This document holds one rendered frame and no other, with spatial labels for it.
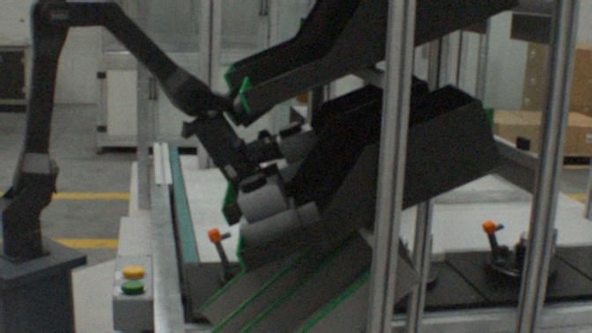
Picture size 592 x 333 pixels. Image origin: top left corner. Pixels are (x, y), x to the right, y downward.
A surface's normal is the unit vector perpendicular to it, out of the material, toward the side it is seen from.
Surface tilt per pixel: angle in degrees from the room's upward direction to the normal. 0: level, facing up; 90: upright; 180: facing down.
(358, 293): 90
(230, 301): 90
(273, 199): 90
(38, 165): 60
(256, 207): 90
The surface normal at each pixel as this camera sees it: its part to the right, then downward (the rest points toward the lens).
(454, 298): 0.04, -0.97
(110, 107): 0.13, 0.24
